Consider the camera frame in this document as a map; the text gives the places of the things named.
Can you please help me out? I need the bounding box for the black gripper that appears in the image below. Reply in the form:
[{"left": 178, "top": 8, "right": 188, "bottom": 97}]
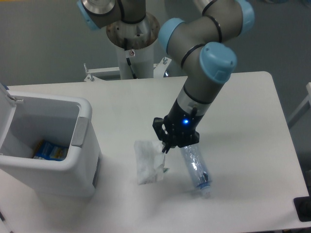
[{"left": 152, "top": 101, "right": 200, "bottom": 153}]

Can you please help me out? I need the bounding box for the clear plastic bottle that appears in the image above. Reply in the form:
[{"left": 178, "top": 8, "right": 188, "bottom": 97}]
[{"left": 180, "top": 144, "right": 211, "bottom": 198}]

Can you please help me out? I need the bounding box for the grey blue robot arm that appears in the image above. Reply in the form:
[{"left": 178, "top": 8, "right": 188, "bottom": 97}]
[{"left": 77, "top": 0, "right": 255, "bottom": 153}]

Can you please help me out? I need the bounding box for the white trash can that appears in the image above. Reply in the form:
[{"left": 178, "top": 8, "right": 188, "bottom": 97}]
[{"left": 0, "top": 87, "right": 101, "bottom": 197}]

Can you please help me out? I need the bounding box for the blue snack package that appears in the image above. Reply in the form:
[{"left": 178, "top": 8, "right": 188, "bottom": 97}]
[{"left": 32, "top": 140, "right": 69, "bottom": 161}]

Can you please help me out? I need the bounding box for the black clamp at table corner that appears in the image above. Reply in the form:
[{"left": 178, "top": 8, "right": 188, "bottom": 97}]
[{"left": 294, "top": 196, "right": 311, "bottom": 222}]

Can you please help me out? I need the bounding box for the white metal frame bracket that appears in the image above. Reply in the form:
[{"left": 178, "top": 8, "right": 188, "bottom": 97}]
[{"left": 84, "top": 63, "right": 121, "bottom": 82}]

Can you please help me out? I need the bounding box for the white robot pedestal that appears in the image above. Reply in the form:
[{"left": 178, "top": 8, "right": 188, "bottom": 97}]
[{"left": 106, "top": 13, "right": 160, "bottom": 80}]

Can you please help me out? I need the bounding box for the black cable on pedestal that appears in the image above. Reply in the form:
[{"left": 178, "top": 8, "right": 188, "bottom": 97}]
[{"left": 123, "top": 37, "right": 138, "bottom": 80}]

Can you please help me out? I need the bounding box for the white frame at right edge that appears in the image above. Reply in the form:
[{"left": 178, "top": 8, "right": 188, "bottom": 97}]
[{"left": 287, "top": 82, "right": 311, "bottom": 129}]

